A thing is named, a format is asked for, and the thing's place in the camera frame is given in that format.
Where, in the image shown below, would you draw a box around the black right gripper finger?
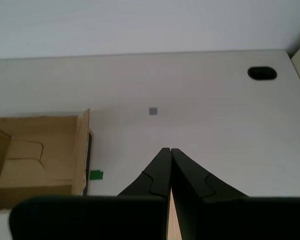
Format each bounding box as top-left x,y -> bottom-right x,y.
9,147 -> 172,240
171,148 -> 300,240

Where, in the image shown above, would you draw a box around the light wooden block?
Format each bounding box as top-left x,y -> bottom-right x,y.
166,191 -> 183,240

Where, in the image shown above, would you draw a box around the open brown cardboard box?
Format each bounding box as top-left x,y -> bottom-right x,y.
0,108 -> 95,210

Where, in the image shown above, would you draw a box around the green tape piece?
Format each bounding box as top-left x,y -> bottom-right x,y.
89,169 -> 104,181

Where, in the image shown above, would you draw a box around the black oval table grommet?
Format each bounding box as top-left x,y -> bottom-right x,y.
247,66 -> 278,81

